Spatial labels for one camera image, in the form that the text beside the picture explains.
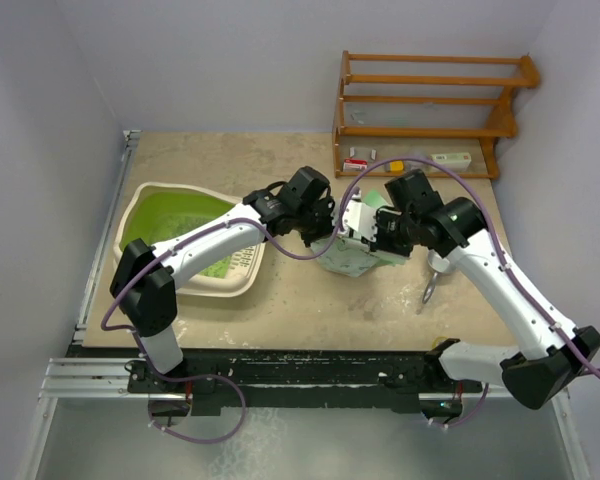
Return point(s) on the green white carton box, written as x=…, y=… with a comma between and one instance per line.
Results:
x=457, y=162

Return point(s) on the wooden shoe rack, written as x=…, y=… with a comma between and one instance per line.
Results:
x=500, y=123

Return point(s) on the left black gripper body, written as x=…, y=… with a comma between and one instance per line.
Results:
x=320, y=223

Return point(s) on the aluminium frame rail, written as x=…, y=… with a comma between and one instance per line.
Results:
x=86, y=378

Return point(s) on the beige litter box green liner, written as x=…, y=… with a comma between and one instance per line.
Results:
x=162, y=211

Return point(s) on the yellow tape roll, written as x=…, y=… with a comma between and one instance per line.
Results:
x=439, y=340

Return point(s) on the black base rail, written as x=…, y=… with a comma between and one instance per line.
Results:
x=213, y=379

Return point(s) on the silver metal scoop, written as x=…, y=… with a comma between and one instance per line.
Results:
x=439, y=267

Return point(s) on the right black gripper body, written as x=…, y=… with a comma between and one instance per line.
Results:
x=395, y=233

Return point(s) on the red white small box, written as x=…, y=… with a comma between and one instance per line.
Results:
x=354, y=165

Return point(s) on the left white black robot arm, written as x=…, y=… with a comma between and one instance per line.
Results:
x=147, y=278

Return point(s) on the green cat litter bag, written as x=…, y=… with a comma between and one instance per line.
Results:
x=348, y=255

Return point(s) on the yellow grey tape measure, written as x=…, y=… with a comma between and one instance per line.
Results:
x=394, y=167

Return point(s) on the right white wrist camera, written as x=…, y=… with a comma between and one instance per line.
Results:
x=359, y=222

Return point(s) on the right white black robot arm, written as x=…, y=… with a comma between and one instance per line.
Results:
x=550, y=350

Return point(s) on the clear plastic cup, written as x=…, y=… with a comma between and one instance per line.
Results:
x=418, y=154

